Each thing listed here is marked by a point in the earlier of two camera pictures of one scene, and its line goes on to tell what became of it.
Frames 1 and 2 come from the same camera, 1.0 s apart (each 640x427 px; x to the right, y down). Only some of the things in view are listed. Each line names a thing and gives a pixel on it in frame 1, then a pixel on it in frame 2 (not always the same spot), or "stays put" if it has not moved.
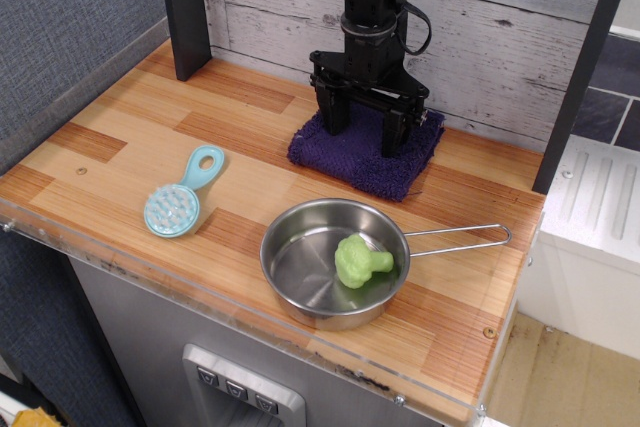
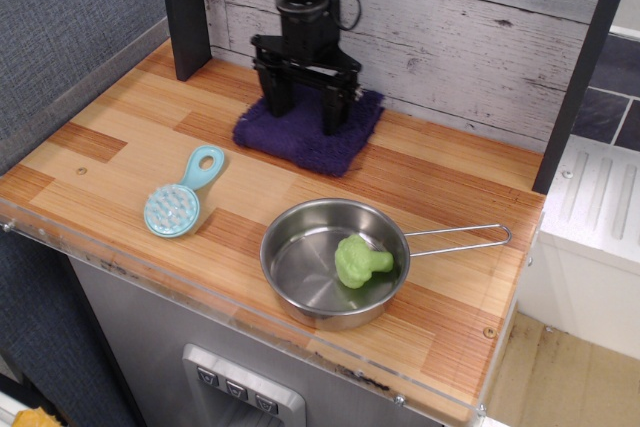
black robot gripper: [371, 66] to [308, 50]
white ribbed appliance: [584, 276] stays put
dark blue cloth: [357, 160] to [300, 136]
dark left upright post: [186, 8] stays put
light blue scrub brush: [172, 210] stays put
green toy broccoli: [355, 262] stays put
